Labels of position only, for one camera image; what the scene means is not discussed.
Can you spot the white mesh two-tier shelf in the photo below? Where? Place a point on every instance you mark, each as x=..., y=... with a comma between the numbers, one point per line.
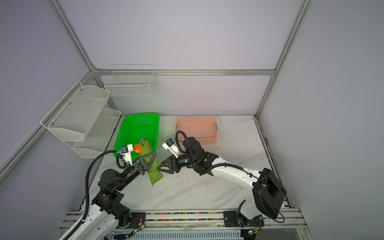
x=82, y=120

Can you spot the bright green plastic basket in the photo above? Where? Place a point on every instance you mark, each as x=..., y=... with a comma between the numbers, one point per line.
x=137, y=127

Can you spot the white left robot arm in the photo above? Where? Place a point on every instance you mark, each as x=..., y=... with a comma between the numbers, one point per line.
x=105, y=195

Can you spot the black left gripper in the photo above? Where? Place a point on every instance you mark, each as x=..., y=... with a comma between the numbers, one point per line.
x=142, y=167

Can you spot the pink perforated plastic basket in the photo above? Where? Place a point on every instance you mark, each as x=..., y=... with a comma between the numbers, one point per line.
x=204, y=129

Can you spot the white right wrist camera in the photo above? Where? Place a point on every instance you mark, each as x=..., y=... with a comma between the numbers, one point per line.
x=171, y=146

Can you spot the white wire basket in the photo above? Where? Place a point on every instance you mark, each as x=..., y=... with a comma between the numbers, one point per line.
x=131, y=81

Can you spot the green paper napkin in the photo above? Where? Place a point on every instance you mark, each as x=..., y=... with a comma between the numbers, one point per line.
x=154, y=175

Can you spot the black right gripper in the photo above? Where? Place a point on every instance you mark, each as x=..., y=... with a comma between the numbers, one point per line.
x=173, y=164

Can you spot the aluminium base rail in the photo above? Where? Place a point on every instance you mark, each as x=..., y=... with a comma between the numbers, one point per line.
x=194, y=220

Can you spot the aluminium frame post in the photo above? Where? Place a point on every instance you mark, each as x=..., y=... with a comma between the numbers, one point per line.
x=302, y=13

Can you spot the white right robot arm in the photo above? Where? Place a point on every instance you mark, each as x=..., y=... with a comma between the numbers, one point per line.
x=268, y=191

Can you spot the orange plastic spoon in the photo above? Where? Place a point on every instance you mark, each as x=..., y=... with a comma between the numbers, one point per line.
x=138, y=148

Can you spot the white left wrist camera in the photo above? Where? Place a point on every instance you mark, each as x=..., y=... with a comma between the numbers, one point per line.
x=126, y=153

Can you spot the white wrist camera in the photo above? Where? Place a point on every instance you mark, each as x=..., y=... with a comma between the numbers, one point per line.
x=171, y=146
x=126, y=153

